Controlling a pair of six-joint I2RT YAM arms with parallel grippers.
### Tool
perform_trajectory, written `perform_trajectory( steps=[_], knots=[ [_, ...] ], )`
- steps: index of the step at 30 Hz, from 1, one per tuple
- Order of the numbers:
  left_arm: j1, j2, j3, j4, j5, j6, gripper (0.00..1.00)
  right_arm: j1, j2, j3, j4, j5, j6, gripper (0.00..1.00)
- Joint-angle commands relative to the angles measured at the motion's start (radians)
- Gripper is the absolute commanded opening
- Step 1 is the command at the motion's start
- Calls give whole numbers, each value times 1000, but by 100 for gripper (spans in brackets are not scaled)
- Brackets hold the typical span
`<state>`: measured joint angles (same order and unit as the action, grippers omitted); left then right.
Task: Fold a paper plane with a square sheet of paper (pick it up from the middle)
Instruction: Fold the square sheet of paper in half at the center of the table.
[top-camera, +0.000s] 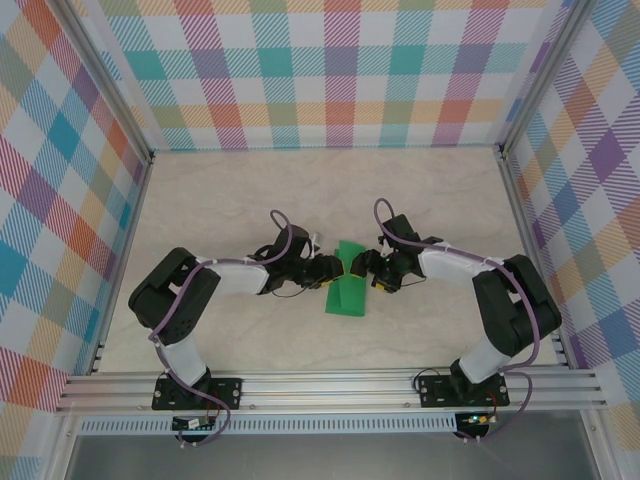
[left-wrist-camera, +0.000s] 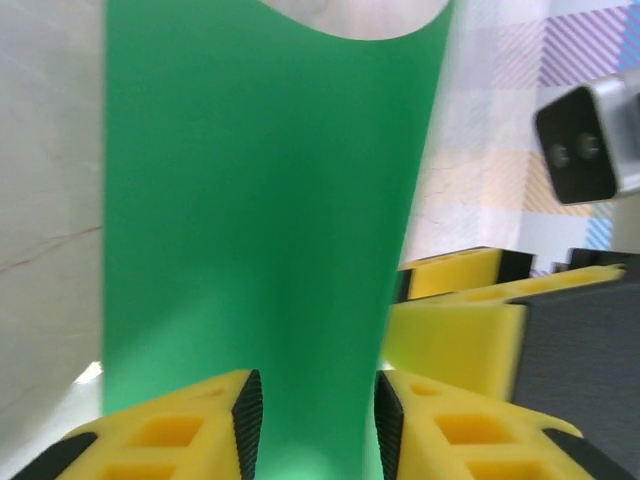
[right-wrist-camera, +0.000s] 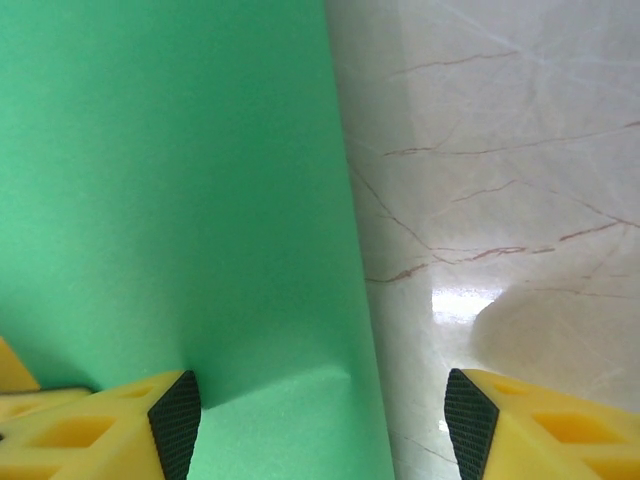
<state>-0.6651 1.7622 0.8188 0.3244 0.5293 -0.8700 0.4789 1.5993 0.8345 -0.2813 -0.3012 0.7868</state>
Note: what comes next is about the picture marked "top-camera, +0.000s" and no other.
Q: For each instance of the green cloth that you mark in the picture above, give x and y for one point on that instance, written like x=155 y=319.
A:
x=347 y=300

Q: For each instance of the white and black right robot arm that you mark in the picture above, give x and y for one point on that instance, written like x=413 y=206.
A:
x=450 y=262

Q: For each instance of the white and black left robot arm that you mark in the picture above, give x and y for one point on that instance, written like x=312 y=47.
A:
x=235 y=277

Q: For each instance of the circuit board with yellow connector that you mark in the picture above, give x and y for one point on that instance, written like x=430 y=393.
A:
x=477 y=419

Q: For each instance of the small dark circuit board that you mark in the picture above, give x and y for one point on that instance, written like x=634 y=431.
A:
x=192 y=424

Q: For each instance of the wide aluminium mounting rail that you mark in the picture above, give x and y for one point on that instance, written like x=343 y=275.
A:
x=325 y=387

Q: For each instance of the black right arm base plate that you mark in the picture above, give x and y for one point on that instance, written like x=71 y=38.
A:
x=435 y=392

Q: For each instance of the aluminium side rail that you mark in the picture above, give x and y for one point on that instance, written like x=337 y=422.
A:
x=122 y=260
x=531 y=250

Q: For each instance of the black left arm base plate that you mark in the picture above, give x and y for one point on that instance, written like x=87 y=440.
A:
x=227 y=392

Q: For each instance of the aluminium corner post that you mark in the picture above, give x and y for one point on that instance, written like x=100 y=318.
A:
x=542 y=75
x=111 y=85

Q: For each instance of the aluminium frame leg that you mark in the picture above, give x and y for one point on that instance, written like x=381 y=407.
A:
x=597 y=445
x=62 y=450

